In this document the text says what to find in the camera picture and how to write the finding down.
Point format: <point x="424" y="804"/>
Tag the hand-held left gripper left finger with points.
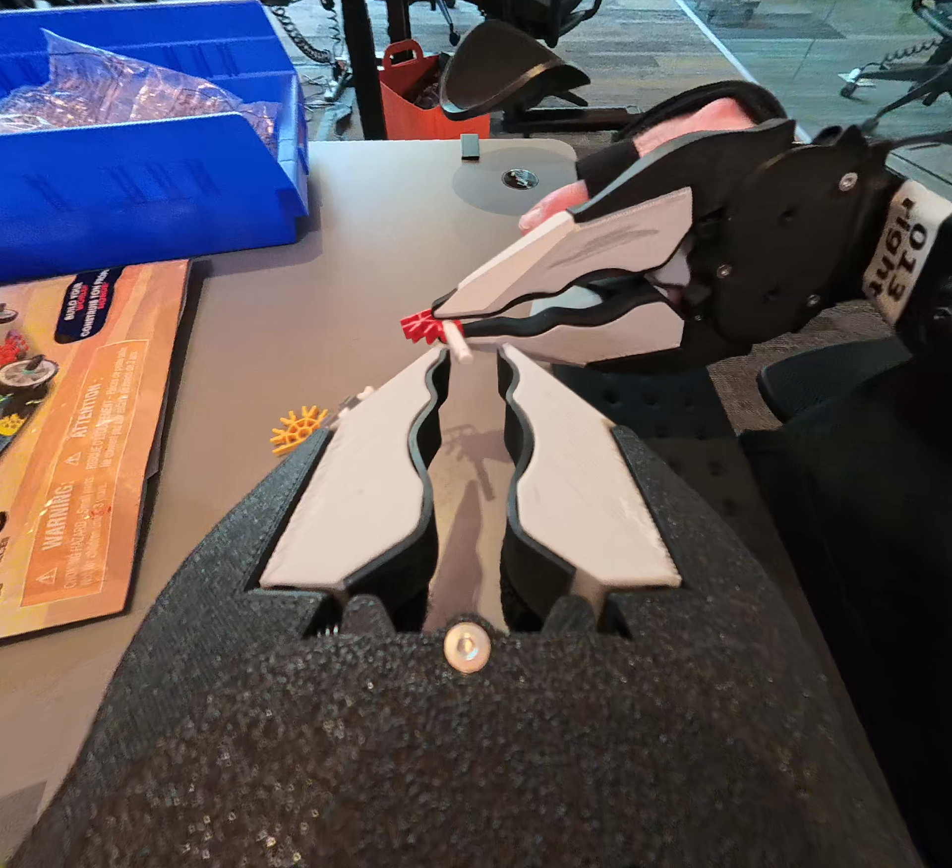
<point x="349" y="503"/>

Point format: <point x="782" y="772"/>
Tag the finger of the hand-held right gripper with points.
<point x="595" y="243"/>
<point x="625" y="332"/>

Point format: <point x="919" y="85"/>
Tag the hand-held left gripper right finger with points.
<point x="587" y="503"/>

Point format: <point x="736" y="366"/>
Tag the red connector with white rod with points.
<point x="420" y="329"/>

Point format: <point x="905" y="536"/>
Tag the person's right hand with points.
<point x="692" y="124"/>

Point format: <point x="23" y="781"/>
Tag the yellow connector piece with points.
<point x="297" y="431"/>

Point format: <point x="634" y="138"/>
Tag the small black block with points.
<point x="470" y="147"/>

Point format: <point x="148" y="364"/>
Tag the red bag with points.
<point x="409" y="109"/>

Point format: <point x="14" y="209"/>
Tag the person's dark clothing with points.
<point x="855" y="511"/>

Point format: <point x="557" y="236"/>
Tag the orange toy package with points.
<point x="82" y="451"/>

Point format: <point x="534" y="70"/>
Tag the blue plastic bin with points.
<point x="149" y="28"/>
<point x="149" y="199"/>

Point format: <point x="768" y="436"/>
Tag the clear plastic bag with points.
<point x="134" y="95"/>

